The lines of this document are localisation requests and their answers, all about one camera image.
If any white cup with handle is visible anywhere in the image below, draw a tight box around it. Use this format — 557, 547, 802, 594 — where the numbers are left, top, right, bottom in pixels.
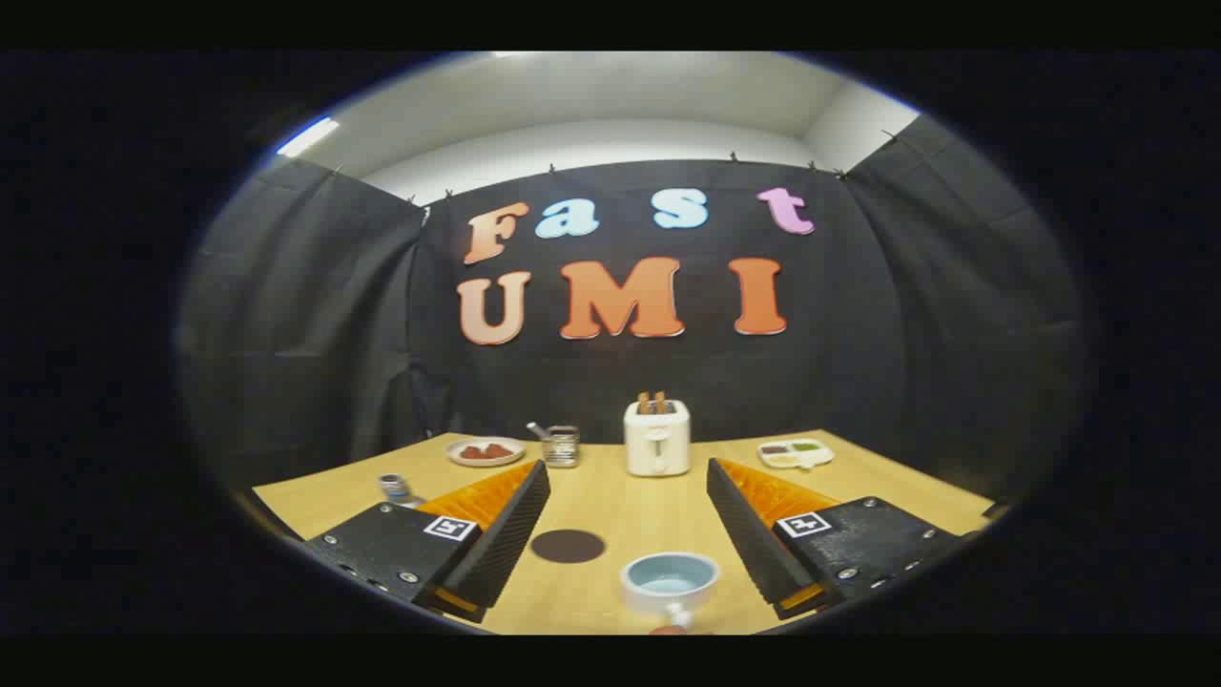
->
620, 552, 721, 633

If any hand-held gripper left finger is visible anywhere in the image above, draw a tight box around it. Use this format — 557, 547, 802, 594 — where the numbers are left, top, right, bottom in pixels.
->
303, 460, 552, 626

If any ceiling light strip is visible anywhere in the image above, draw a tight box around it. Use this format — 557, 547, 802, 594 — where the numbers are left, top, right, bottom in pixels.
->
277, 116, 341, 158

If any white divided plate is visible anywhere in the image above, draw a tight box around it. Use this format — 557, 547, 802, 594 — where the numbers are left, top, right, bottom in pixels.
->
757, 438, 835, 470

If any metal wire holder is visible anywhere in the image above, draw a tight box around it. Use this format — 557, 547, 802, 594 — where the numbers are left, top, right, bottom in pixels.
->
527, 422, 581, 468

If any dark brown round coaster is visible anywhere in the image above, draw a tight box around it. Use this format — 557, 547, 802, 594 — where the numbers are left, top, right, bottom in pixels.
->
530, 530, 607, 564

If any black backdrop cloth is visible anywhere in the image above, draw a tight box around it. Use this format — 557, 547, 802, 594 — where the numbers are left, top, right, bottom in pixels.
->
176, 114, 1088, 497

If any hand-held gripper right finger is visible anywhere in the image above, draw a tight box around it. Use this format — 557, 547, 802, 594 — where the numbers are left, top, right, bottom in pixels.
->
706, 457, 964, 621

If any white round plate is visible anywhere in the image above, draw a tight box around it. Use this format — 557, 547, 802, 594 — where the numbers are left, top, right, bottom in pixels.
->
445, 436, 528, 468

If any wooden table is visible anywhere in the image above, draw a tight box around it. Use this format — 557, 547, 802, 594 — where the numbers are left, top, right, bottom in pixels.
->
250, 429, 998, 635

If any white toaster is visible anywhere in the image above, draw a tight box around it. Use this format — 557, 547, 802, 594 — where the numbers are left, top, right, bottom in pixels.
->
624, 399, 693, 478

